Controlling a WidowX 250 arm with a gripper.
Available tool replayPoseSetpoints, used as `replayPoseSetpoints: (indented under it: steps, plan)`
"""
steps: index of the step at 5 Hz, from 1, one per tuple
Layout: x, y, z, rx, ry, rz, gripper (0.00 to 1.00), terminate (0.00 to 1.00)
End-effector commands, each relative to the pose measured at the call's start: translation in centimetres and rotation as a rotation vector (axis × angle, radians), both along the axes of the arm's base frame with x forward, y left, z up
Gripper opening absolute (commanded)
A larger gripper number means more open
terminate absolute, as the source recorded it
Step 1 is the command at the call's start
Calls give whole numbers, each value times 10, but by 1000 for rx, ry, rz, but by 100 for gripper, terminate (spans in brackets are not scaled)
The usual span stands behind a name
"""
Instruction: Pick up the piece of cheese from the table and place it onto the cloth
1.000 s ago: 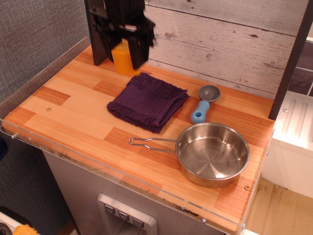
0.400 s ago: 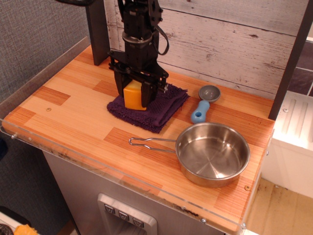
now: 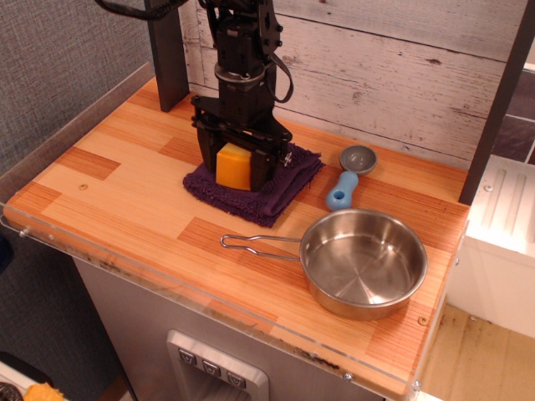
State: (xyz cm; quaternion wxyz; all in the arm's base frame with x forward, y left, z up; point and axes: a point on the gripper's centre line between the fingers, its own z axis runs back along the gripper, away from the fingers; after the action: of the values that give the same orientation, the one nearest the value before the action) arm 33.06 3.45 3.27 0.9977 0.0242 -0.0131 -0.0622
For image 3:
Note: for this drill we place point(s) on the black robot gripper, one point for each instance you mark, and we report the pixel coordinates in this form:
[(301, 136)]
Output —
[(242, 114)]

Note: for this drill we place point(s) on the orange cheese wedge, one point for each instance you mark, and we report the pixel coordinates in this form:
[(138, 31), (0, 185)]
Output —
[(234, 167)]

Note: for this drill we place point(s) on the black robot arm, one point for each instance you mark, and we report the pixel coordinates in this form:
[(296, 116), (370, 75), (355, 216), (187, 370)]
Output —
[(246, 36)]

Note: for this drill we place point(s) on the purple folded rag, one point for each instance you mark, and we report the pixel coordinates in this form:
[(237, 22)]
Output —
[(265, 206)]

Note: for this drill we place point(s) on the blue grey measuring scoop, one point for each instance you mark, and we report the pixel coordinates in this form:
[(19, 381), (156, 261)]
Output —
[(355, 160)]

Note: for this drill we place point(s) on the stainless steel saucepan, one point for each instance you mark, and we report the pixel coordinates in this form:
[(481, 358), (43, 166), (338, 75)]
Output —
[(362, 264)]

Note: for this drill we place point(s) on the grey toy fridge cabinet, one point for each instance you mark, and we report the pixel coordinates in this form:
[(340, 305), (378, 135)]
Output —
[(137, 321)]

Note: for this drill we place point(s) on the silver dispenser button panel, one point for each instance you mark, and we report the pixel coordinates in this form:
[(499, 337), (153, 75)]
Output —
[(205, 373)]

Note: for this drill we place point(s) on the white toy sink unit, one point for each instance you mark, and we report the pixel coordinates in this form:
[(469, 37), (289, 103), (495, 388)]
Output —
[(493, 275)]

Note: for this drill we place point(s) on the clear acrylic edge guard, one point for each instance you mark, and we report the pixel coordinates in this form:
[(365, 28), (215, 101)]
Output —
[(265, 296)]

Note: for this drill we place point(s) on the orange object bottom left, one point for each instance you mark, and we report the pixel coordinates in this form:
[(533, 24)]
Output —
[(42, 392)]

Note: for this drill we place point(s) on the dark grey left post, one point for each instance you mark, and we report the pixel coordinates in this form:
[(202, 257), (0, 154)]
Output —
[(169, 60)]

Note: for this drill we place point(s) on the dark grey post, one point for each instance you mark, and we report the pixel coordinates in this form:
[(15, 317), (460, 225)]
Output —
[(510, 77), (169, 60)]

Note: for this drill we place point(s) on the dark grey right post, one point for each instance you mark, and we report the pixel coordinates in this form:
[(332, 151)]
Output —
[(510, 77)]

